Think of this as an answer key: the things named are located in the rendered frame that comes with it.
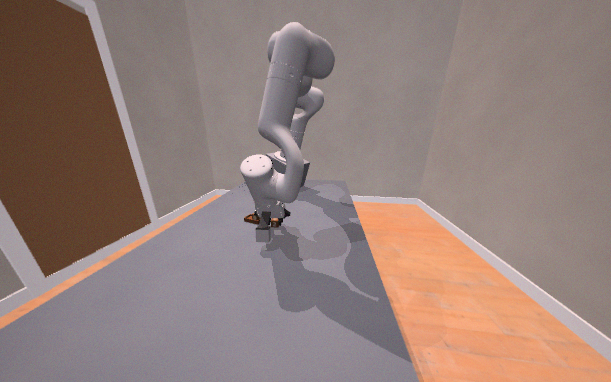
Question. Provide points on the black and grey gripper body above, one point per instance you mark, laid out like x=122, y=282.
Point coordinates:
x=277, y=211

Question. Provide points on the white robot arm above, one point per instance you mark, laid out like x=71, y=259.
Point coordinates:
x=286, y=89

